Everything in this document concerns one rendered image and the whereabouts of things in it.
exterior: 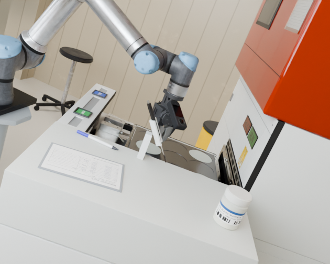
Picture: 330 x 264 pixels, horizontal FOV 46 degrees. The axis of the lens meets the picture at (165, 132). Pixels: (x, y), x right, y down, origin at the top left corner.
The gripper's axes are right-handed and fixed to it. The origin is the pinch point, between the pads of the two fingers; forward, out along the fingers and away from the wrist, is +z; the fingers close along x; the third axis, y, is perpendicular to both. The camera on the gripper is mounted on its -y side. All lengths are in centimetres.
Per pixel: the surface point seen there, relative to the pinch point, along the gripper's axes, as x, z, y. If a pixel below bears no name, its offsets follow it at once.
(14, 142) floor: 0, 91, 158
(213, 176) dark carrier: -13.3, 1.3, -20.2
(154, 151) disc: 4.3, 1.2, -4.3
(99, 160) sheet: 37.0, -5.6, -23.1
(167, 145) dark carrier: -5.8, 1.4, 1.8
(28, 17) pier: -30, 26, 300
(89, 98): 21.1, -4.8, 24.0
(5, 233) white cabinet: 60, 12, -31
